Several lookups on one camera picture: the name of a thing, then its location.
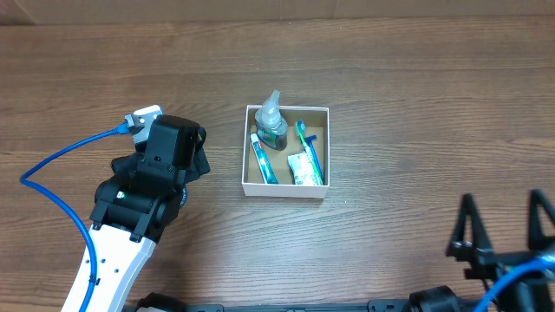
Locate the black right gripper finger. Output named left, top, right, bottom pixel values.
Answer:
left=527, top=189, right=554, bottom=250
left=446, top=193, right=493, bottom=258

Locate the green toothpaste tube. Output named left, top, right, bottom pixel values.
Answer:
left=250, top=133, right=278, bottom=185

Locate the clear soap bottle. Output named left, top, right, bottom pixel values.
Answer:
left=255, top=90, right=288, bottom=151

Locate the green white toothbrush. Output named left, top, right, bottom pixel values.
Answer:
left=295, top=120, right=323, bottom=185

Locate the white green sachet packet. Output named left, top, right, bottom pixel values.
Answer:
left=287, top=152, right=321, bottom=186

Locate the blue disposable razor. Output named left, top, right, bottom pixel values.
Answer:
left=304, top=135, right=324, bottom=184

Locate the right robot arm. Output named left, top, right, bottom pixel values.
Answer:
left=402, top=189, right=554, bottom=312

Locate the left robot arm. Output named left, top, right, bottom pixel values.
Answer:
left=62, top=114, right=210, bottom=311

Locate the white cardboard box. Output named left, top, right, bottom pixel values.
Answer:
left=241, top=105, right=330, bottom=198

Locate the left blue cable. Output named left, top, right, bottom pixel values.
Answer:
left=19, top=122, right=131, bottom=312

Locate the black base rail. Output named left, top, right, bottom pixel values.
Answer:
left=123, top=292, right=478, bottom=312

